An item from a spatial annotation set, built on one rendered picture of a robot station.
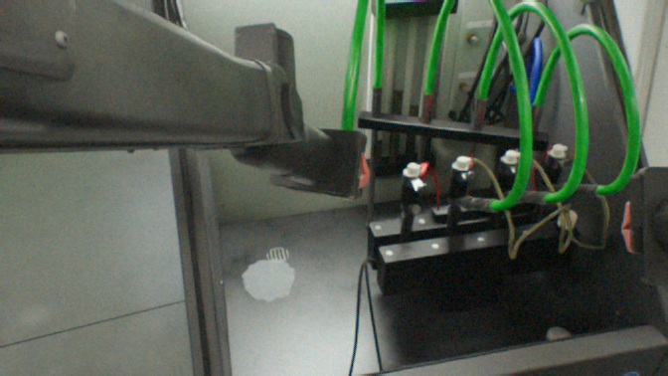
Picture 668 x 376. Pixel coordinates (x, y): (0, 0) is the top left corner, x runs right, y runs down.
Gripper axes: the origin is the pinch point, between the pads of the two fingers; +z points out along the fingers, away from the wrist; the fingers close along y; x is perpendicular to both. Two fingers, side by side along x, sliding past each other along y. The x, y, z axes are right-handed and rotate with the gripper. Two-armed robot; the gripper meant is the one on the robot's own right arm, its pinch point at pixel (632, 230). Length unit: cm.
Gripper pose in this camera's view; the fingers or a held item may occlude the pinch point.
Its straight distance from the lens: 64.8
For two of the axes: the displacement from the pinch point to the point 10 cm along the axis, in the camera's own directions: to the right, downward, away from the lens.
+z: 0.4, 1.1, 9.9
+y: 0.3, -9.9, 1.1
